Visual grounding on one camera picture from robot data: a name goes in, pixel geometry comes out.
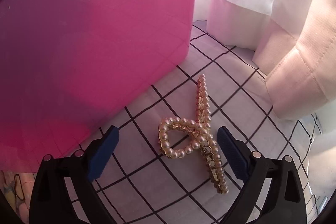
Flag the gold pearl hair claw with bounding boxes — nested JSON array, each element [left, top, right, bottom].
[[158, 75, 228, 194]]

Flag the cream thick curtain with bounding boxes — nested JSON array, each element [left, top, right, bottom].
[[253, 0, 335, 120]]

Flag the pink storage box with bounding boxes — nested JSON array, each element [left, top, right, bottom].
[[1, 0, 194, 173]]

